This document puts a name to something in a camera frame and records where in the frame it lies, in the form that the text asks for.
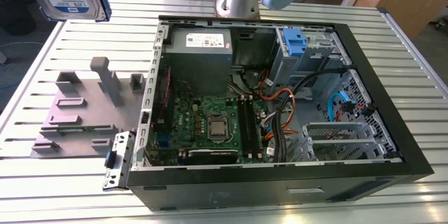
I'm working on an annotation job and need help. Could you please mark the CPU socket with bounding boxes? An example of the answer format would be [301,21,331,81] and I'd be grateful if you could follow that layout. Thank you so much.
[204,113,235,144]

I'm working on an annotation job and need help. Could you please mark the black cable bundle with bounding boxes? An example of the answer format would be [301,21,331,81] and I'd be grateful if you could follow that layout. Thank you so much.
[272,68,353,162]

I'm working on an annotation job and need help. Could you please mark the orange wire bundle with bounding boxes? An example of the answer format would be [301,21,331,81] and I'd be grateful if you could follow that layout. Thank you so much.
[259,69,299,141]

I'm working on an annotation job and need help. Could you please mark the black RAM slot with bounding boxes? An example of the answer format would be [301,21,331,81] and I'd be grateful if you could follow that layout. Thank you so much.
[239,95,256,159]
[247,95,265,159]

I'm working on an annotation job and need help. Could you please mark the grey power supply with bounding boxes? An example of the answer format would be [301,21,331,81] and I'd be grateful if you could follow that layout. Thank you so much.
[163,27,233,96]

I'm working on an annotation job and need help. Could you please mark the blue data wire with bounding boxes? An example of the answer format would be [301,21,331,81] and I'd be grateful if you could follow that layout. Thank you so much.
[328,90,355,122]

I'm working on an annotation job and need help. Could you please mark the black graphics card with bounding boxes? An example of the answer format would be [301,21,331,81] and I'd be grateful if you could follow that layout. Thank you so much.
[177,147,241,166]

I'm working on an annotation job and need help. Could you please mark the green motherboard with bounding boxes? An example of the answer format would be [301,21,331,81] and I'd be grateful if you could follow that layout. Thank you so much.
[145,95,277,166]

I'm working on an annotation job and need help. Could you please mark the black chair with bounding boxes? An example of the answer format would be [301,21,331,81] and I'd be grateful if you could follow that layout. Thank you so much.
[0,0,45,36]

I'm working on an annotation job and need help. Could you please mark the silver CPU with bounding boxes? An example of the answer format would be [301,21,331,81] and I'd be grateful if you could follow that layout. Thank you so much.
[208,118,229,136]

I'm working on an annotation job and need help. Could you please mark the grey parts rack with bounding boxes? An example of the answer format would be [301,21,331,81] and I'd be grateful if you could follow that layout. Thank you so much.
[29,57,148,159]

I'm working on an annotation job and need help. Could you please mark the black PC case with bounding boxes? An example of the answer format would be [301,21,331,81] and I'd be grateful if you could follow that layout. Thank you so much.
[125,15,435,211]

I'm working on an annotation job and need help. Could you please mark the black power connector wire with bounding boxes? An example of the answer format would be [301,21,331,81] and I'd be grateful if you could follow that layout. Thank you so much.
[353,105,377,116]

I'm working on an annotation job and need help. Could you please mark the metal expansion slot bracket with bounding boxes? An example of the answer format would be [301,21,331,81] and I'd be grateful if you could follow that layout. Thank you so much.
[101,130,136,191]

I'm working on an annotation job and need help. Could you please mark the metal optical drive cage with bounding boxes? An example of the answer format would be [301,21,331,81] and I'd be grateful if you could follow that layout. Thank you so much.
[269,26,351,86]

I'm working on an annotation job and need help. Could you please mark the metal disk bay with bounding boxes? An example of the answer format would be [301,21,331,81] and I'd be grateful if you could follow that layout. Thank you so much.
[301,123,401,162]

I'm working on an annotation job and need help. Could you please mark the blue plastic drive latch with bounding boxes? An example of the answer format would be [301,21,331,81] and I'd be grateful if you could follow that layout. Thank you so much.
[284,28,308,57]

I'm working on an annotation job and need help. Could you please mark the thin red wire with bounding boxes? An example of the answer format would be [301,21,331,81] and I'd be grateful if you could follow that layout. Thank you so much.
[156,66,173,124]

